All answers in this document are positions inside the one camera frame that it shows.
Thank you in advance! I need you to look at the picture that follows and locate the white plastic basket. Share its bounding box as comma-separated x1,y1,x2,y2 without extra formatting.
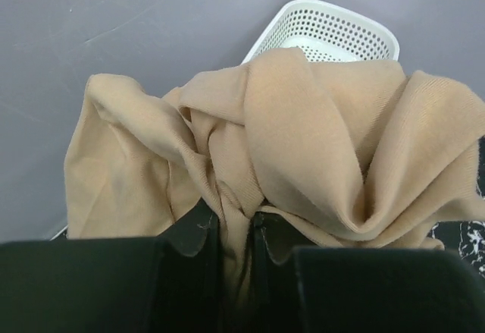
242,0,400,63

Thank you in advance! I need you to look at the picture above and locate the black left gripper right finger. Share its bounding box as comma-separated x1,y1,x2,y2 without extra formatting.
252,212,484,332

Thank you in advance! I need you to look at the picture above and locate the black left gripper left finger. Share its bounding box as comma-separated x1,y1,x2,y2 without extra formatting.
1,202,220,332

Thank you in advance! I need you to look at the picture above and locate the beige t shirt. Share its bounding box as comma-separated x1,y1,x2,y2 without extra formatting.
64,48,484,327

